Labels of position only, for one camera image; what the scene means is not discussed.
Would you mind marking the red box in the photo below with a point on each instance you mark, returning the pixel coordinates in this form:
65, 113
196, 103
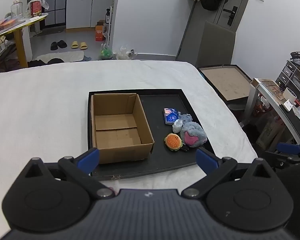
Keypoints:
35, 8

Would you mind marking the green plastic bag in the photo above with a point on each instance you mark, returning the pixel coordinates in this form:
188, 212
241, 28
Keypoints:
105, 52

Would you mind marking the white kitchen cabinet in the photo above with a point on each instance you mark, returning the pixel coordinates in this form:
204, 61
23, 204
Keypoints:
90, 11

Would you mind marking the dark clothes pile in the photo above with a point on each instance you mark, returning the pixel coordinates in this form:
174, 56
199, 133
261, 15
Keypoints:
45, 62

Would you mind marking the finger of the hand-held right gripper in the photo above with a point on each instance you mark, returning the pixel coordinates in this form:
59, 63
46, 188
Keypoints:
288, 148

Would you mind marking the blue tissue packet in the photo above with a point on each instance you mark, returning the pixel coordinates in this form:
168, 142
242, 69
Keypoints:
170, 116

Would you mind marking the clear crumpled plastic bag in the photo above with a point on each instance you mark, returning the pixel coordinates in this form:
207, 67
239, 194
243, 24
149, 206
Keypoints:
123, 53

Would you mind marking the grey padded panel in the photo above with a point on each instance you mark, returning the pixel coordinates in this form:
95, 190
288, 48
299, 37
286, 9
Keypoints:
217, 43

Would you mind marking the yellow slipper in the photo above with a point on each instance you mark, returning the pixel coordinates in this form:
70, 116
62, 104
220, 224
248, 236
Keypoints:
75, 45
83, 45

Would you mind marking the white power strip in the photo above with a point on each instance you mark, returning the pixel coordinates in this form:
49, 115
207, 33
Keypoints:
288, 105

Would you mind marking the clutter pile under table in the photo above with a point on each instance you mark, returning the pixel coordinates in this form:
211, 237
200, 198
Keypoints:
0, 51

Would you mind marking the black drawer organizer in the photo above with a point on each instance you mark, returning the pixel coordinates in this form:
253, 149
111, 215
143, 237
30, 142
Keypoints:
291, 75

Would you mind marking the small white plastic packet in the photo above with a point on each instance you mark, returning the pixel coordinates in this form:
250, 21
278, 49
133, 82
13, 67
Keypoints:
177, 126

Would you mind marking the brown paper pad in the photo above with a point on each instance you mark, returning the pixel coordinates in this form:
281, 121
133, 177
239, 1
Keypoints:
268, 84

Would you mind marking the small grey plush toy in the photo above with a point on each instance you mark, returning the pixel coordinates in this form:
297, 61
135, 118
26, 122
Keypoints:
186, 118

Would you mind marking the black shallow box brown inside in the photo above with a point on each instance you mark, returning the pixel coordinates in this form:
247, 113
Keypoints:
227, 82

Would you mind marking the clear glass jar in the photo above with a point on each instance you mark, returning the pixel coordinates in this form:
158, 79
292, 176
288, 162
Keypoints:
16, 10

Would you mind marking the orange burger plush toy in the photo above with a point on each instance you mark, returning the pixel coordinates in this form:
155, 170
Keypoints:
173, 142

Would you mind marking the black grid glass door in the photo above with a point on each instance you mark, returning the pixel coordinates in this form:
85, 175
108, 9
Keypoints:
55, 2

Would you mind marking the orange carton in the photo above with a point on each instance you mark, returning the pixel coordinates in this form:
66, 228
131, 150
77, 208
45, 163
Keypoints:
99, 33

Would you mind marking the grey side desk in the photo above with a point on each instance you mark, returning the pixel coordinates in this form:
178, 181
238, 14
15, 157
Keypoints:
282, 115

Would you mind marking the colourful packets pile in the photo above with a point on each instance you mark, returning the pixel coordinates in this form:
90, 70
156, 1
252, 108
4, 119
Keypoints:
5, 23

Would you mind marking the black spray bottle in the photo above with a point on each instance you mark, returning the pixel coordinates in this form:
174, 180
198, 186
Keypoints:
107, 17

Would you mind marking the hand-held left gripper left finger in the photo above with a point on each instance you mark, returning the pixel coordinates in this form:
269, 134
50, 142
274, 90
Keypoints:
88, 158

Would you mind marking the grey plush toy pink patches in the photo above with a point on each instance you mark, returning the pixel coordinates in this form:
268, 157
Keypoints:
192, 136

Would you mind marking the black tray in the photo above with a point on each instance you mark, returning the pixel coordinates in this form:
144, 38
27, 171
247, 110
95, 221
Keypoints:
162, 160

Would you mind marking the black slipper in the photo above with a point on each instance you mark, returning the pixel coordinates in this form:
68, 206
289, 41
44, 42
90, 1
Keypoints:
62, 43
54, 45

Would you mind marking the white shelf rack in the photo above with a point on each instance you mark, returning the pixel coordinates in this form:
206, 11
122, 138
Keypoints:
112, 27

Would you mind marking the white floor mat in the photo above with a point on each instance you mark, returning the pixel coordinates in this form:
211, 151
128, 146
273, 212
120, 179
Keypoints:
62, 56

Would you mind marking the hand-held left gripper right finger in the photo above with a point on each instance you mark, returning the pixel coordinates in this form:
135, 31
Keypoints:
206, 161

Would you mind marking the black door lock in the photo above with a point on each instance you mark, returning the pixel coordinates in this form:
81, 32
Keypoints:
231, 12

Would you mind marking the grey door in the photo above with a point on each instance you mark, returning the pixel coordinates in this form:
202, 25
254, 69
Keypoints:
233, 7

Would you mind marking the brown cardboard box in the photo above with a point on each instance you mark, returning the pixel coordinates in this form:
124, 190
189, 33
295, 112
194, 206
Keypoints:
120, 127

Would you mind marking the white cup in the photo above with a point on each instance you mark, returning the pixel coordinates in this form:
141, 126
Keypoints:
289, 93

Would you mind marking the yellow table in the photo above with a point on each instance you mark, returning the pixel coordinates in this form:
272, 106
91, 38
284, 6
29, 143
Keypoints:
18, 33

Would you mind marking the brown cardboard carton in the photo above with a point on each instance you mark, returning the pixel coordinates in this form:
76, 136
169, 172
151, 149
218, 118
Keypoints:
267, 133

